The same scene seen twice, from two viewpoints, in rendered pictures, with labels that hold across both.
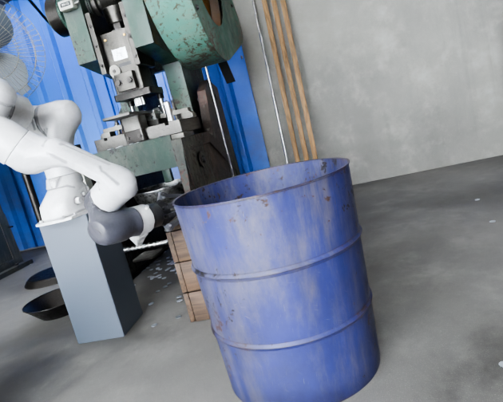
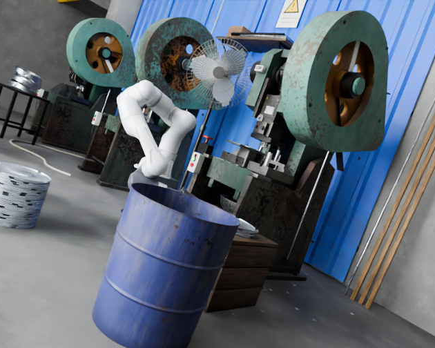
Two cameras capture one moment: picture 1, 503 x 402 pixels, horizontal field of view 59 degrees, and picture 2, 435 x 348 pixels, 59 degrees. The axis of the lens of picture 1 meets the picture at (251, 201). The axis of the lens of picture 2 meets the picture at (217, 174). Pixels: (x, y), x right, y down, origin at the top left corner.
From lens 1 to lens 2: 0.86 m
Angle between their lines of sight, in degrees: 34
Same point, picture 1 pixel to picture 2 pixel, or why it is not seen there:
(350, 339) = (141, 314)
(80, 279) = not seen: hidden behind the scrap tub
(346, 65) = not seen: outside the picture
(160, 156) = (240, 181)
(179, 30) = (293, 113)
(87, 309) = not seen: hidden behind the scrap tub
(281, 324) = (116, 271)
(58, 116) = (179, 119)
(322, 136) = (411, 264)
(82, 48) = (253, 96)
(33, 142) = (136, 120)
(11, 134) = (130, 111)
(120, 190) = (150, 166)
